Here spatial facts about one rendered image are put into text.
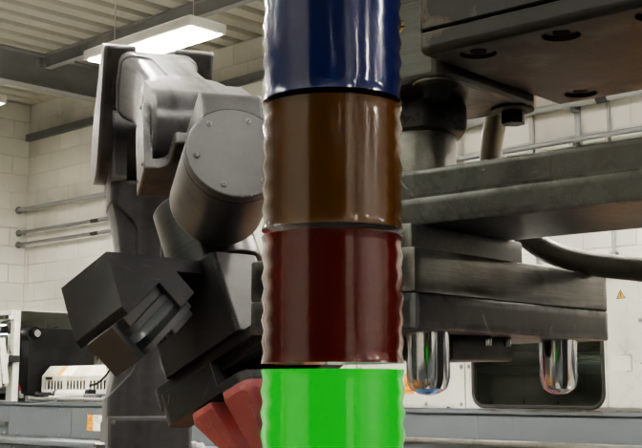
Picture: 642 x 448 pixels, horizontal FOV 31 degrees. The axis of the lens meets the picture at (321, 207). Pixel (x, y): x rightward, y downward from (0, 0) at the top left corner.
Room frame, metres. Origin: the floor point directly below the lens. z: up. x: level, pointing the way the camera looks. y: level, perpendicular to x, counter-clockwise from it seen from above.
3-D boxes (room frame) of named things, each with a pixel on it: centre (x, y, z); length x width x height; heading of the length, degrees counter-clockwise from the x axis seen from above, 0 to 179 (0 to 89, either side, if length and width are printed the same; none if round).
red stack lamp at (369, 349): (0.31, 0.00, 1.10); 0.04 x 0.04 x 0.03
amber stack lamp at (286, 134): (0.31, 0.00, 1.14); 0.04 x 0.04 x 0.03
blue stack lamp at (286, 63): (0.31, 0.00, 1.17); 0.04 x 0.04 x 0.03
